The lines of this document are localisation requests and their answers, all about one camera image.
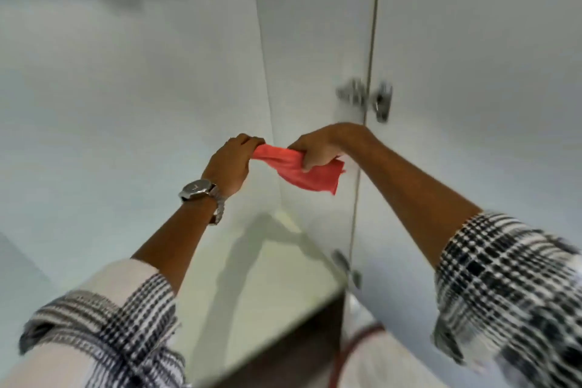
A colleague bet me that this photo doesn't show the person's left hand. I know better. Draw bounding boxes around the person's left hand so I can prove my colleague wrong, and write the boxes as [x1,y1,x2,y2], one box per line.
[202,133,266,198]

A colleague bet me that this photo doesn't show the person's right hand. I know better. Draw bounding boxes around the person's right hand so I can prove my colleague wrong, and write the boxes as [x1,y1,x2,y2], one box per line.
[287,123,354,173]

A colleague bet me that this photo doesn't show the red cloth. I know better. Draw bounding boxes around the red cloth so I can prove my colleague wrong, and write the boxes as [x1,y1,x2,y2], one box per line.
[251,144,346,196]

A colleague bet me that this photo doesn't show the person's left forearm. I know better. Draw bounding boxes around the person's left forearm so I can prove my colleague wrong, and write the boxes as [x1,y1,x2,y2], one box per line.
[131,194,220,295]

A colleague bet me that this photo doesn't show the person's right forearm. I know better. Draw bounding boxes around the person's right forearm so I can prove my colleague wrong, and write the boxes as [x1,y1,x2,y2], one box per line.
[342,123,483,271]

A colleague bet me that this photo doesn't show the silver wristwatch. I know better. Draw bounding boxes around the silver wristwatch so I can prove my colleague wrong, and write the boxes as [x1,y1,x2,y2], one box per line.
[178,179,227,226]

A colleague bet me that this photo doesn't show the chrome door latch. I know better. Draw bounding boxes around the chrome door latch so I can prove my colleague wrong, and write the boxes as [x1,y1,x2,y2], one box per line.
[335,78,394,124]

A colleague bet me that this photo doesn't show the white partition panel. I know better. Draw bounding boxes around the white partition panel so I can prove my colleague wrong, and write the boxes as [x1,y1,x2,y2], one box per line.
[249,0,383,266]

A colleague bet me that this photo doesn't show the chrome door hinge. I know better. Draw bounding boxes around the chrome door hinge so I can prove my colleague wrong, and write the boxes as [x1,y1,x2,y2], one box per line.
[331,249,363,290]

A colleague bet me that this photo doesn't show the white ledge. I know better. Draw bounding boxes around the white ledge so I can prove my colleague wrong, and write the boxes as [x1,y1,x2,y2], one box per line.
[172,210,347,388]

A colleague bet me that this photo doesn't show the white partition door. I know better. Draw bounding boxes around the white partition door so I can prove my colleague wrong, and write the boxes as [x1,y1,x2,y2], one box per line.
[346,0,582,388]

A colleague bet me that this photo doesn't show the black white checked shirt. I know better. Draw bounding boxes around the black white checked shirt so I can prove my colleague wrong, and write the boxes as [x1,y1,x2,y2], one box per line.
[0,210,582,388]

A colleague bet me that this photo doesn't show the red hose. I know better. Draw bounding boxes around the red hose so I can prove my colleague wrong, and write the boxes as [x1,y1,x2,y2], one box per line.
[327,323,386,388]

